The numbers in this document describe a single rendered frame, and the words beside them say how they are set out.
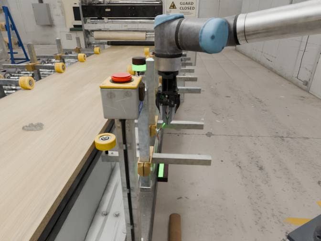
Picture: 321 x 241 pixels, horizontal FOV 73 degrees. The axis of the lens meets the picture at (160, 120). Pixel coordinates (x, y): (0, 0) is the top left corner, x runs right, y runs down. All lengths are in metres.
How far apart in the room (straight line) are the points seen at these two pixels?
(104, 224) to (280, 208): 1.44
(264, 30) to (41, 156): 0.80
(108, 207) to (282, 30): 0.87
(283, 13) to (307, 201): 1.71
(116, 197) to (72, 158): 0.32
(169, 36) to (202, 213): 1.40
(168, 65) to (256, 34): 0.27
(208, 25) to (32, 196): 0.65
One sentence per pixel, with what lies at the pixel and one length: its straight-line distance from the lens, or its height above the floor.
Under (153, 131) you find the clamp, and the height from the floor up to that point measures 0.85.
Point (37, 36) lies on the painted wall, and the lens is 11.61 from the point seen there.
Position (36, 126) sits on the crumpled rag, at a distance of 1.05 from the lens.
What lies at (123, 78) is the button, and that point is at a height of 1.23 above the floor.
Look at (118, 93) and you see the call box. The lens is 0.42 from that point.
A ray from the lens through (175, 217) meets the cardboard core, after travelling 1.64.
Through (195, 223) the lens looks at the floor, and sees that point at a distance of 1.73.
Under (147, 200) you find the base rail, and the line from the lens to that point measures 0.88.
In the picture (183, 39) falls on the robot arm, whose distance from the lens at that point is 0.65.
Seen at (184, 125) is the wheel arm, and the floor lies 0.85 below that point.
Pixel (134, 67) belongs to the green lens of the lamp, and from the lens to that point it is 0.93.
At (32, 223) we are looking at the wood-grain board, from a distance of 0.63.
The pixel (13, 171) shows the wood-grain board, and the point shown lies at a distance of 0.83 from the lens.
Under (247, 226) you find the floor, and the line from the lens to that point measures 1.81.
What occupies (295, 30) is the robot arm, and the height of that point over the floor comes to 1.30.
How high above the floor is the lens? 1.34
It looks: 26 degrees down
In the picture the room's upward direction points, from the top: straight up
